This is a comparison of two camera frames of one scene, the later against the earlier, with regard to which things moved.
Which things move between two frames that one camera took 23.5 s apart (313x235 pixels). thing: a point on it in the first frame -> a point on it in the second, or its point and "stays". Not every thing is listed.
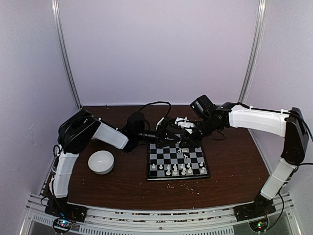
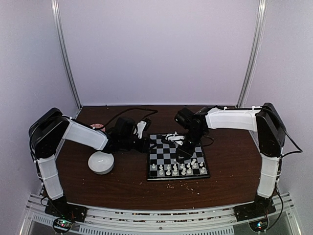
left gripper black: x=162 y=134 -> x=144 y=146
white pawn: x=183 y=172 stays
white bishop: x=168 y=173 stays
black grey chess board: x=174 y=162 stays
